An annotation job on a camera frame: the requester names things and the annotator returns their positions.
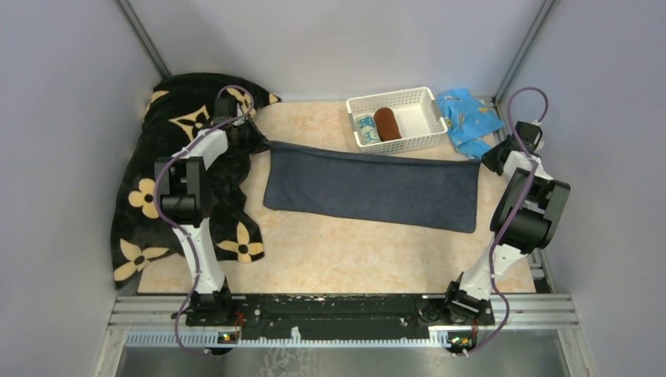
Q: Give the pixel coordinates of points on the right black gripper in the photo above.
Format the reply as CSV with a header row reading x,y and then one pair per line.
x,y
488,157

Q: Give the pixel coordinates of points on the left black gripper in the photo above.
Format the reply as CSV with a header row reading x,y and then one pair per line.
x,y
259,143

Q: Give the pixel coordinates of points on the grey blue towel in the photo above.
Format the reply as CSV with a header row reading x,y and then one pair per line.
x,y
437,194

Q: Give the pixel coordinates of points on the white plastic basket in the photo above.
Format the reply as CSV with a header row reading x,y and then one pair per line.
x,y
419,119

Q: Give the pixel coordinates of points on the teal rabbit pattern towel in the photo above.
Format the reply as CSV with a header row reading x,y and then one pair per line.
x,y
368,133

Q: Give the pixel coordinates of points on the brown towel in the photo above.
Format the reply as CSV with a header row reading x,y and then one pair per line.
x,y
386,125

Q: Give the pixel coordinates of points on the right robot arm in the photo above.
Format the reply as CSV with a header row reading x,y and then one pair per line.
x,y
525,219

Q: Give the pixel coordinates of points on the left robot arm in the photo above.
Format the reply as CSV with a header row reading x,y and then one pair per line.
x,y
184,200

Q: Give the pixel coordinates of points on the light blue cloth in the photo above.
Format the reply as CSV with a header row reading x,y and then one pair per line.
x,y
468,120

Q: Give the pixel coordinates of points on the black blanket with tan flowers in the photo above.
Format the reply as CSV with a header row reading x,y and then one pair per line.
x,y
179,108

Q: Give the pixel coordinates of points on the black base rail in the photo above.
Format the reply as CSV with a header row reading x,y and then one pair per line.
x,y
379,317

